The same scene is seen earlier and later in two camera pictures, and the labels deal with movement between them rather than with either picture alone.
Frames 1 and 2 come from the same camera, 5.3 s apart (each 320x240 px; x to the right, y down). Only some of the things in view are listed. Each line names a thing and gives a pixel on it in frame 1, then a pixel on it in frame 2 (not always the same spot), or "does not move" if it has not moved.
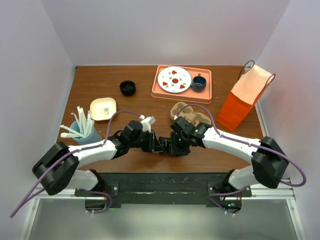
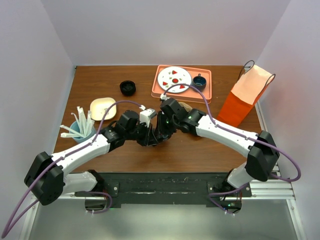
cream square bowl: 102,108 does not move
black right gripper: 175,150 to 161,128
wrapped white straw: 72,130 does not move
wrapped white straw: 65,135 does not move
